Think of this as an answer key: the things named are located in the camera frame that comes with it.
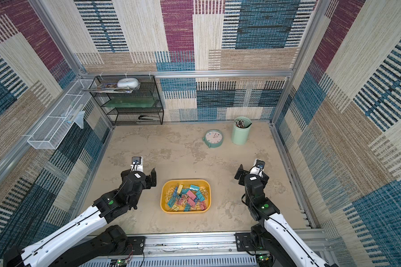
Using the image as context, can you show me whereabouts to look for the yellow plastic storage box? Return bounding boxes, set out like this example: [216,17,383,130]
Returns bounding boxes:
[160,179,212,214]

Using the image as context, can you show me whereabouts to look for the yellow binder clip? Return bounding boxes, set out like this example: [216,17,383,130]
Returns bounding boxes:
[170,205,180,211]
[177,185,183,195]

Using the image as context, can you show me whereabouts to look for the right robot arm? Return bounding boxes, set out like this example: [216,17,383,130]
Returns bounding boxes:
[235,160,330,267]

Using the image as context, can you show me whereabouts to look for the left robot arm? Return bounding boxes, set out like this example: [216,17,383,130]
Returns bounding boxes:
[3,169,157,267]

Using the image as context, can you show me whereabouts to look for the mint green pen holder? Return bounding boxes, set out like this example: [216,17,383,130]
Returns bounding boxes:
[231,116,252,145]

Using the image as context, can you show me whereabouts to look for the mint green alarm clock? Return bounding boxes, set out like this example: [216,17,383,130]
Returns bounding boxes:
[202,129,224,148]

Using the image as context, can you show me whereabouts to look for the pens in holder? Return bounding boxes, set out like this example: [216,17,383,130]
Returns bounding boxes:
[235,119,246,129]

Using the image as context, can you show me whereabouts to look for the green tray on shelf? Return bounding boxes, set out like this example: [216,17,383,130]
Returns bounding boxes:
[102,97,156,108]

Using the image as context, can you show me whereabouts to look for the light blue cloth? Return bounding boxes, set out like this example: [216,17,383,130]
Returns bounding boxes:
[74,110,85,129]

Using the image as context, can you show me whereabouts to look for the magazines on shelf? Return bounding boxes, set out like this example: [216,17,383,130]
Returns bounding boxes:
[82,83,137,93]

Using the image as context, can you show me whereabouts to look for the white round device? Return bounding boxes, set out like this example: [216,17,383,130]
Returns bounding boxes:
[117,78,140,89]

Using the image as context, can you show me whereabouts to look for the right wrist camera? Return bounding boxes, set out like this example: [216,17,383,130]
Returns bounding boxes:
[250,159,265,177]

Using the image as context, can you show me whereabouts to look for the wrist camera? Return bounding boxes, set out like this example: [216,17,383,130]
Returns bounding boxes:
[130,156,143,172]
[250,159,265,177]

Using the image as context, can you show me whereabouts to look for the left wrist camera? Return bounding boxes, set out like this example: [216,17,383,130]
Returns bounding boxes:
[130,156,143,172]

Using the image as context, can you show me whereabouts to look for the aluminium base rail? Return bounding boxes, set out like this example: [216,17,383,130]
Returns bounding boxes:
[90,228,331,267]

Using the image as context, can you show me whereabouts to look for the black wire mesh shelf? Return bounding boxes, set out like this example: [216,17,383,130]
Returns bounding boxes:
[85,75,164,126]

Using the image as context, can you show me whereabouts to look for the white wire mesh basket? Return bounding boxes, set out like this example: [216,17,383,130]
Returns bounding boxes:
[27,79,92,150]

